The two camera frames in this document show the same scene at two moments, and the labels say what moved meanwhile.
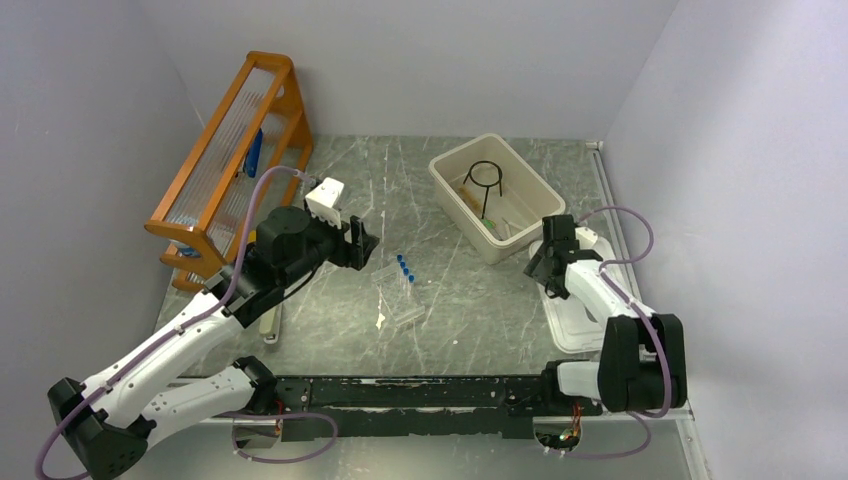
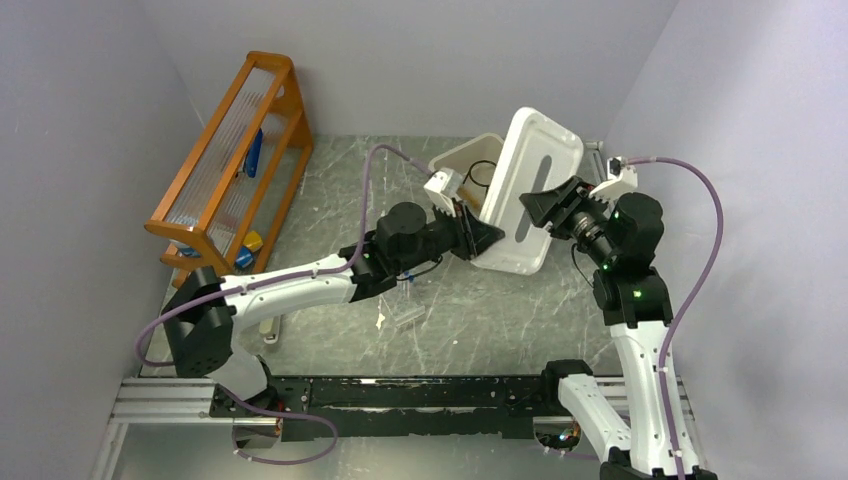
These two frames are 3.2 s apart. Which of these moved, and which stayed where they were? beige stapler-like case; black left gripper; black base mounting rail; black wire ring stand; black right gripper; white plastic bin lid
Moved: black right gripper; black left gripper; white plastic bin lid
Stayed: beige stapler-like case; black base mounting rail; black wire ring stand
